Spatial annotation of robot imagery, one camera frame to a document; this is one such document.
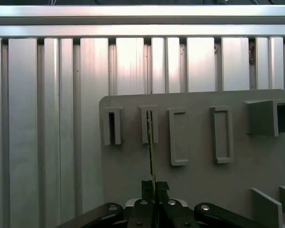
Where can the green RAM stick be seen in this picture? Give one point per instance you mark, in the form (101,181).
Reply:
(152,154)

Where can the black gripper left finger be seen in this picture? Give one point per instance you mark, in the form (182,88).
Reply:
(142,213)

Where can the grey parts rack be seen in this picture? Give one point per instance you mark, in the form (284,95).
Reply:
(199,180)

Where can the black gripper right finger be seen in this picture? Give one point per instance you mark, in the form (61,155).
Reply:
(173,216)

